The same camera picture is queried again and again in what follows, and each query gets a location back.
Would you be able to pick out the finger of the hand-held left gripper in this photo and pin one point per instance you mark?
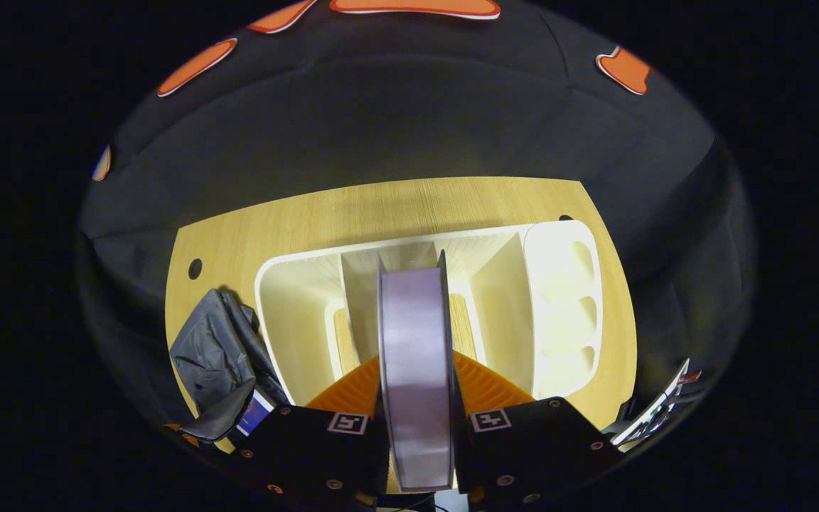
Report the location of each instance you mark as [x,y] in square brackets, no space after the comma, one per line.
[183,435]

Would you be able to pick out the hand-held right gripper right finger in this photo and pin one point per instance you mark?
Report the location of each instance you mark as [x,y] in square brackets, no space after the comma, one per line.
[530,448]

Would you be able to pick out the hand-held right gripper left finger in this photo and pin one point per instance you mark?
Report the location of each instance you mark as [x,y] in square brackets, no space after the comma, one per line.
[310,455]

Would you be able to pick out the blue cover book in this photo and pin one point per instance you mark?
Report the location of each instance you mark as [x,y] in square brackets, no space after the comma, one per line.
[257,412]

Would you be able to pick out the grey portrait cover book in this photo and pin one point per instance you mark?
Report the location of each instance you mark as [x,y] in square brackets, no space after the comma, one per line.
[416,370]

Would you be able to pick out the white bookshelf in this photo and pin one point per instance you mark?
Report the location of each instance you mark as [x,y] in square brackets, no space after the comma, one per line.
[559,306]

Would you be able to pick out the white side desk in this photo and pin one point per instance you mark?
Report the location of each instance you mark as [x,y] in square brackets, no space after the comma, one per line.
[655,416]

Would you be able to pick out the black backdrop cloth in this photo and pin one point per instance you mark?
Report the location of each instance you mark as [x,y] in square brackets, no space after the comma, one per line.
[416,107]

